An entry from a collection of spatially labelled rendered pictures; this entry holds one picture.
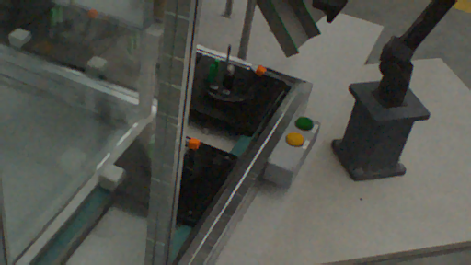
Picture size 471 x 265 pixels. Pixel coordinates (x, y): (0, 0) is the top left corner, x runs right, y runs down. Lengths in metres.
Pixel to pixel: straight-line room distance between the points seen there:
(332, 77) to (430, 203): 0.53
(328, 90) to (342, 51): 0.22
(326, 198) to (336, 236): 0.12
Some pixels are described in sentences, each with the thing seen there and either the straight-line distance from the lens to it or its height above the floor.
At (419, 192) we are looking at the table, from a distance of 1.85.
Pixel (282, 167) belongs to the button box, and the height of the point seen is 0.96.
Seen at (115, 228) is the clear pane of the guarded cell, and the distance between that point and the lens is 0.76.
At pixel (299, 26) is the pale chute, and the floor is 1.02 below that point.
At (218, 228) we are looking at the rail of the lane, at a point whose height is 0.96.
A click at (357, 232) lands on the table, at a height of 0.86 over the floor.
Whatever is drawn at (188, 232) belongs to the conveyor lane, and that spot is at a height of 0.95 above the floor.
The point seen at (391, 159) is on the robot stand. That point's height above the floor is 0.91.
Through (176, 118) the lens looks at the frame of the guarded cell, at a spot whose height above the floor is 1.57.
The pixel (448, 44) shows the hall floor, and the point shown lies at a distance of 4.23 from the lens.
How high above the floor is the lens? 2.06
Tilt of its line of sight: 42 degrees down
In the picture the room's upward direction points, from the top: 6 degrees clockwise
